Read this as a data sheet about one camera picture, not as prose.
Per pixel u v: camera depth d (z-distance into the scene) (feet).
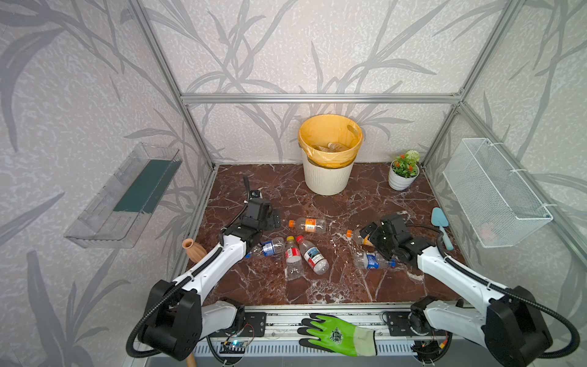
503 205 2.03
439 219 3.28
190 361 2.19
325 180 3.22
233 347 2.36
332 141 3.57
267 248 2.84
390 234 2.17
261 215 2.17
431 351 2.32
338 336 2.31
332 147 3.56
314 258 2.70
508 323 1.30
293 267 2.71
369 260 2.74
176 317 1.30
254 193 2.47
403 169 3.25
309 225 3.02
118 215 2.07
